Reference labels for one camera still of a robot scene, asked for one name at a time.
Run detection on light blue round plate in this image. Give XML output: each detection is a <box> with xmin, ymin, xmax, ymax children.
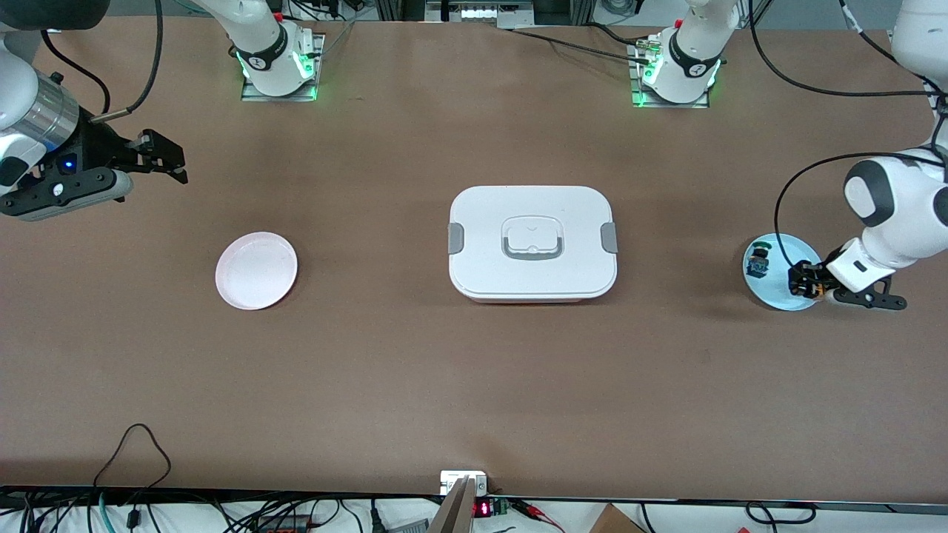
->
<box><xmin>743</xmin><ymin>233</ymin><xmax>827</xmax><ymax>312</ymax></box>

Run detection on pink round plate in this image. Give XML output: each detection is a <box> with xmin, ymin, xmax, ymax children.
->
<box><xmin>215</xmin><ymin>232</ymin><xmax>298</xmax><ymax>310</ymax></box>

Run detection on brown cardboard piece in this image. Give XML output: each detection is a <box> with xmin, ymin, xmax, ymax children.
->
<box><xmin>589</xmin><ymin>503</ymin><xmax>647</xmax><ymax>533</ymax></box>

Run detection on white lunch box grey latches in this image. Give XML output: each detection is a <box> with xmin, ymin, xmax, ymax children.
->
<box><xmin>447</xmin><ymin>185</ymin><xmax>618</xmax><ymax>304</ymax></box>

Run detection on red clip test leads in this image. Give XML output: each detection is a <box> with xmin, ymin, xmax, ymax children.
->
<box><xmin>511</xmin><ymin>498</ymin><xmax>565</xmax><ymax>533</ymax></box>

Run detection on small white box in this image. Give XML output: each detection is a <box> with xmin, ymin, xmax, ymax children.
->
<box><xmin>440</xmin><ymin>471</ymin><xmax>488</xmax><ymax>495</ymax></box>

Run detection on wooden slat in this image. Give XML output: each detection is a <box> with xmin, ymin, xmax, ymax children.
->
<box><xmin>428</xmin><ymin>476</ymin><xmax>476</xmax><ymax>533</ymax></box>

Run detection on blue green push-button switch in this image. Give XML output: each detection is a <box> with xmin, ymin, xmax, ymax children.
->
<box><xmin>745</xmin><ymin>238</ymin><xmax>772</xmax><ymax>280</ymax></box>

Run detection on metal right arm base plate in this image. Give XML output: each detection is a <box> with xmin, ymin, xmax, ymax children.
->
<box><xmin>241</xmin><ymin>33</ymin><xmax>327</xmax><ymax>102</ymax></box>

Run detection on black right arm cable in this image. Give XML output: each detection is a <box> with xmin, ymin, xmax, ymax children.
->
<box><xmin>41</xmin><ymin>0</ymin><xmax>165</xmax><ymax>123</ymax></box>

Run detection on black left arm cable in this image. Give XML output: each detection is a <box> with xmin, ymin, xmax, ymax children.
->
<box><xmin>748</xmin><ymin>0</ymin><xmax>948</xmax><ymax>267</ymax></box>

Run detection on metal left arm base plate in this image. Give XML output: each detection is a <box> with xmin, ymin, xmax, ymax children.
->
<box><xmin>630</xmin><ymin>37</ymin><xmax>713</xmax><ymax>110</ymax></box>

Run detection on black cable loop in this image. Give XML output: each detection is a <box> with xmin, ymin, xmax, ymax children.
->
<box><xmin>744</xmin><ymin>501</ymin><xmax>817</xmax><ymax>526</ymax></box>

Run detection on thin black looped cable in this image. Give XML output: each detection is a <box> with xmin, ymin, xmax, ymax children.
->
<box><xmin>93</xmin><ymin>423</ymin><xmax>173</xmax><ymax>491</ymax></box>

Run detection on black cable to arm base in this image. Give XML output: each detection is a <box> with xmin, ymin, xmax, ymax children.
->
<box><xmin>500</xmin><ymin>26</ymin><xmax>656</xmax><ymax>66</ymax></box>

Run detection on metal frame equipment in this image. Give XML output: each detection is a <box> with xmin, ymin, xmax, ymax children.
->
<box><xmin>426</xmin><ymin>0</ymin><xmax>534</xmax><ymax>30</ymax></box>

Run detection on teal cable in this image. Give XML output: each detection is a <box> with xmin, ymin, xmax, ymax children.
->
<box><xmin>87</xmin><ymin>492</ymin><xmax>112</xmax><ymax>533</ymax></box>

